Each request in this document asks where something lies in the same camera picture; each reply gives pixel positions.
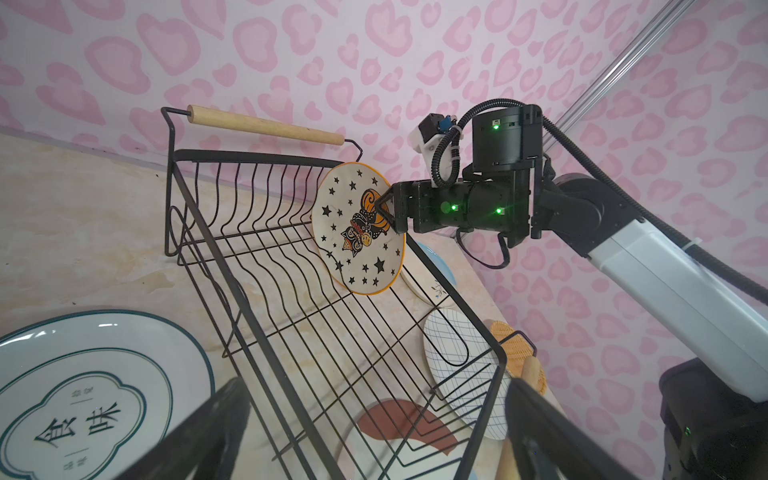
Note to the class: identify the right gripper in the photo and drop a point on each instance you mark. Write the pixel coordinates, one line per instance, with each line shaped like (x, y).
(424, 207)

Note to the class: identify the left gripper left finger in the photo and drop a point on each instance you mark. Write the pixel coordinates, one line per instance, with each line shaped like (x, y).
(205, 445)

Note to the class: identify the large pink blue plate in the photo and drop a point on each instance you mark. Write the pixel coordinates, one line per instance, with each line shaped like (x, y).
(400, 439)

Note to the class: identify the star patterned plate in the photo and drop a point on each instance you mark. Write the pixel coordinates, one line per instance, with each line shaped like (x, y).
(361, 251)

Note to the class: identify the cream blue plate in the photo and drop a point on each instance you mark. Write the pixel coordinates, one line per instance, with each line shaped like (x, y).
(423, 283)

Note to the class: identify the black wire dish rack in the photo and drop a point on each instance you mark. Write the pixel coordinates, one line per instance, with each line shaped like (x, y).
(311, 353)

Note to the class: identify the aluminium frame strut right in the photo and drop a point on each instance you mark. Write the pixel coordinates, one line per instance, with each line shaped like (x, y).
(637, 48)

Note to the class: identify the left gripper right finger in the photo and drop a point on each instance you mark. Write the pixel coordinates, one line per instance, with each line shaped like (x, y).
(547, 445)

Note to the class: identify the orange woven plate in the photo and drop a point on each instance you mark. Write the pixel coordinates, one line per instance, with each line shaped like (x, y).
(515, 346)

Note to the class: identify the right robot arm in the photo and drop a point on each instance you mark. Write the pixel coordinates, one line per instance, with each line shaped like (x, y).
(504, 167)

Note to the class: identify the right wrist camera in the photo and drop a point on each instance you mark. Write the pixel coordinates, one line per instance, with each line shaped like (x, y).
(436, 139)

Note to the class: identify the white plaid plate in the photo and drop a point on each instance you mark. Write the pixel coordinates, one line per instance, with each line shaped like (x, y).
(460, 361)

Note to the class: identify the white green-rimmed plate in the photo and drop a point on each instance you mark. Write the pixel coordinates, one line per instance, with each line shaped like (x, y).
(87, 394)

